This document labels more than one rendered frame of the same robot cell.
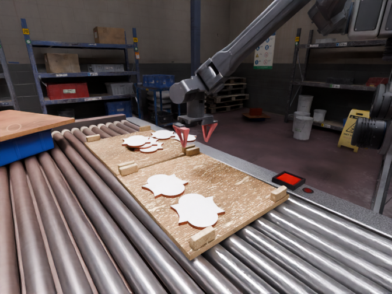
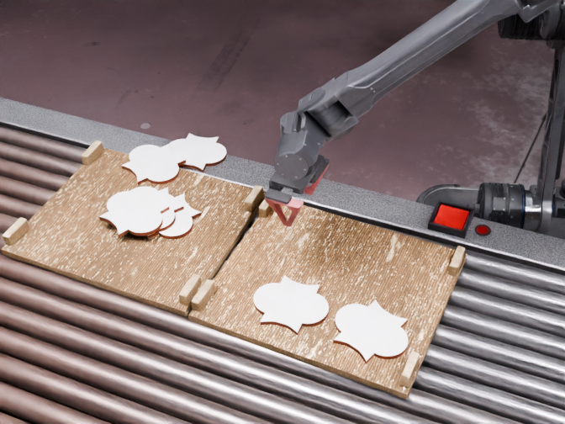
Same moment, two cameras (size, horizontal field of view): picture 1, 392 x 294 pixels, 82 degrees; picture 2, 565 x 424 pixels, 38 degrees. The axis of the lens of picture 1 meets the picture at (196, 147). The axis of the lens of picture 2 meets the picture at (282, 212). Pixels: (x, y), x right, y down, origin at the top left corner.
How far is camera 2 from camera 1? 98 cm
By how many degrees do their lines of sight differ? 31
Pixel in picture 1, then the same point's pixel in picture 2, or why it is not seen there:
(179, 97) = (297, 172)
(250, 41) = (405, 76)
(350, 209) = (541, 248)
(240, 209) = (421, 306)
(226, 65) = (365, 105)
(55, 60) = not seen: outside the picture
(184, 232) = (379, 369)
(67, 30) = not seen: outside the picture
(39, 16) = not seen: outside the picture
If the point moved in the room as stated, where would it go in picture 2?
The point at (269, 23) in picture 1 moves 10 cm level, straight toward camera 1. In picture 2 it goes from (435, 55) to (457, 92)
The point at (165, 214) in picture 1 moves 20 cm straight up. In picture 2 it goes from (336, 355) to (339, 273)
